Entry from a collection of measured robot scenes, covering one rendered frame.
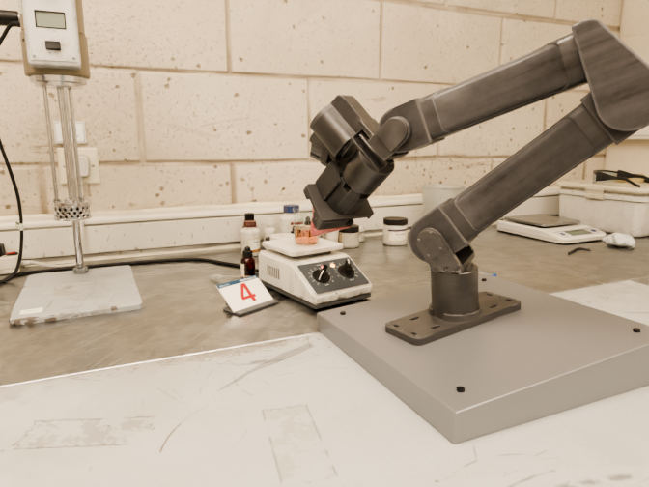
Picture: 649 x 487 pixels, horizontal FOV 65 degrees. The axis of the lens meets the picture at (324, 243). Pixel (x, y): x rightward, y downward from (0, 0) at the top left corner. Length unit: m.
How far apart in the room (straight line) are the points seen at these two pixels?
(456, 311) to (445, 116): 0.25
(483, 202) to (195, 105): 0.89
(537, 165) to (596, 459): 0.31
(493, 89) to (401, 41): 0.99
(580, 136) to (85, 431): 0.60
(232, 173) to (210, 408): 0.89
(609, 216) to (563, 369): 1.19
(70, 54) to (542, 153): 0.73
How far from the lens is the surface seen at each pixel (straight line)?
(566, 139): 0.63
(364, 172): 0.69
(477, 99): 0.65
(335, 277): 0.90
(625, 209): 1.74
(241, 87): 1.40
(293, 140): 1.43
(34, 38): 0.97
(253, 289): 0.91
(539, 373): 0.60
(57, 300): 1.00
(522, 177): 0.64
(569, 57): 0.63
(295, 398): 0.60
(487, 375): 0.58
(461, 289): 0.68
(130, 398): 0.63
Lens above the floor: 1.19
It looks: 12 degrees down
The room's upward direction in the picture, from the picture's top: straight up
